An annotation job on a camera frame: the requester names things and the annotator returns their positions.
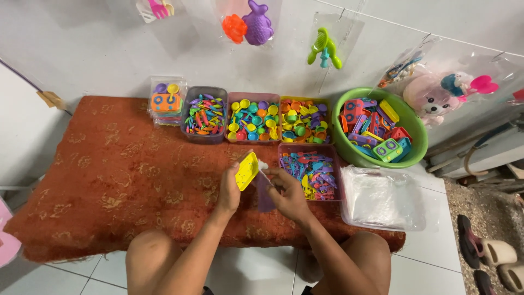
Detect hanging packet with bead toys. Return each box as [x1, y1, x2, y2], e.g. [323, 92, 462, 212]
[376, 36, 440, 91]

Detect pink rectangular plastic container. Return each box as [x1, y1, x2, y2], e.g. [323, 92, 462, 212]
[224, 92, 282, 144]

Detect clear plastic bag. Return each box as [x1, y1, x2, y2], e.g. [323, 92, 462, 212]
[254, 160, 280, 214]

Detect person's left hand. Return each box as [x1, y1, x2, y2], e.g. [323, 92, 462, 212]
[215, 162, 243, 214]

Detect person's leg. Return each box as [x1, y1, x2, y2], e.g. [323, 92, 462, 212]
[310, 231, 392, 295]
[125, 229, 186, 295]

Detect brown tape piece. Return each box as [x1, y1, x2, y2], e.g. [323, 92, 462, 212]
[36, 90, 66, 110]

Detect hanging packet with green comb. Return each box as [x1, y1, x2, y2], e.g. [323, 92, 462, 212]
[306, 12, 365, 78]

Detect black and pink sandal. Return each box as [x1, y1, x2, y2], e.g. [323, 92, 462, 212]
[457, 214, 485, 270]
[474, 270, 498, 295]

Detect stack of clear plastic bags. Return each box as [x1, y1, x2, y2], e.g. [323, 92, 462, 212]
[339, 165, 427, 232]

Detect hanging packet with sand moulds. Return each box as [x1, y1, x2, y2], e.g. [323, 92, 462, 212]
[216, 0, 283, 51]

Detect hanging packet with pink fork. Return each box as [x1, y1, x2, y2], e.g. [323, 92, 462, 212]
[135, 0, 181, 24]

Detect grey plastic container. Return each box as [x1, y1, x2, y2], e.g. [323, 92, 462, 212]
[180, 85, 228, 145]

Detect yellow toy stove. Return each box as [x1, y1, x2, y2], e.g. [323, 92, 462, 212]
[235, 152, 260, 192]

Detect person's right hand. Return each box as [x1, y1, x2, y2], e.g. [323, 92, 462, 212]
[264, 166, 312, 223]

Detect yellow plastic container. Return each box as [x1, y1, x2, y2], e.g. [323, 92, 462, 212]
[280, 95, 333, 145]

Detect hanging packet with pink toy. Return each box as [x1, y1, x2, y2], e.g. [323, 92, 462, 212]
[440, 51, 524, 108]

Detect pink plush toy in bag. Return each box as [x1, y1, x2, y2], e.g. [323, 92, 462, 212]
[402, 74, 465, 128]

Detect pink square plastic container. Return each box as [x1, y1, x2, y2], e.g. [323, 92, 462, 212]
[278, 142, 344, 202]

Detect pile of colourful toy utensils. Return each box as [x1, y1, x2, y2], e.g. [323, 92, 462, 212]
[280, 151, 339, 201]

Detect pile of colourful toy pots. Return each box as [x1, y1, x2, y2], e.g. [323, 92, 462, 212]
[281, 99, 329, 144]

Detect heap of pipes and hose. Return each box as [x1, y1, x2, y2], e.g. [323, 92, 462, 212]
[424, 119, 524, 195]

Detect pile of colourful toy stoves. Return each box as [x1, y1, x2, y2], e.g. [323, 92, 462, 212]
[339, 98, 412, 163]

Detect pink plastic object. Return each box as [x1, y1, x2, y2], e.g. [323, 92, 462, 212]
[0, 197, 23, 269]

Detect person's right leg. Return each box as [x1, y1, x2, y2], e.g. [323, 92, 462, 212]
[310, 231, 392, 295]

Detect pile of colourful toy cutlery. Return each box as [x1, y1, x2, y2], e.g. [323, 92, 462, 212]
[184, 94, 227, 136]

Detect beige slide sandal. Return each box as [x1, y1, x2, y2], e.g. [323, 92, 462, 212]
[480, 239, 518, 267]
[497, 261, 524, 294]

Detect green plastic basin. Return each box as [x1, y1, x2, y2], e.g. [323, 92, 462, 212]
[331, 87, 429, 169]

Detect rust patterned floor cushion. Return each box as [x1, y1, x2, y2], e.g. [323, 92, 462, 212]
[3, 95, 407, 264]

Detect pile of colourful toy pans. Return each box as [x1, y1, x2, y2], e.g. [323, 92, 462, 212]
[228, 99, 281, 141]

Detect person's left leg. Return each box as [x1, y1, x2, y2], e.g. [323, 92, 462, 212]
[125, 229, 186, 295]

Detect stack of packed toy sets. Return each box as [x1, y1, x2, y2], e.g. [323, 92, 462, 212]
[147, 75, 187, 128]

